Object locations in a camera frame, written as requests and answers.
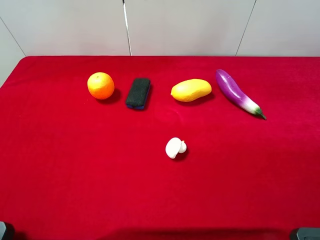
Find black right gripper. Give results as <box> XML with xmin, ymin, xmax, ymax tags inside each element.
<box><xmin>289</xmin><ymin>227</ymin><xmax>320</xmax><ymax>240</ymax></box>

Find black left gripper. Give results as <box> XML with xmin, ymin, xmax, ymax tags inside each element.
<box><xmin>0</xmin><ymin>221</ymin><xmax>15</xmax><ymax>240</ymax></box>

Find orange fruit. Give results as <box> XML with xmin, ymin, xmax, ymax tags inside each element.
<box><xmin>87</xmin><ymin>72</ymin><xmax>115</xmax><ymax>100</ymax></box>

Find red velvet tablecloth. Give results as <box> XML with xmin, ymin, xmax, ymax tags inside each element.
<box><xmin>0</xmin><ymin>56</ymin><xmax>320</xmax><ymax>240</ymax></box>

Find white mushroom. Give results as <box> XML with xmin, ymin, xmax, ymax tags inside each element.
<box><xmin>165</xmin><ymin>137</ymin><xmax>187</xmax><ymax>159</ymax></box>

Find purple eggplant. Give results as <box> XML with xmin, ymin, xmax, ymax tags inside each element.
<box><xmin>215</xmin><ymin>69</ymin><xmax>267</xmax><ymax>120</ymax></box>

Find yellow mango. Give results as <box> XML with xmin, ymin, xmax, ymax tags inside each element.
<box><xmin>170</xmin><ymin>78</ymin><xmax>212</xmax><ymax>103</ymax></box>

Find black and blue eraser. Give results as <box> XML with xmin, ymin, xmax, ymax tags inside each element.
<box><xmin>125</xmin><ymin>78</ymin><xmax>151</xmax><ymax>110</ymax></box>

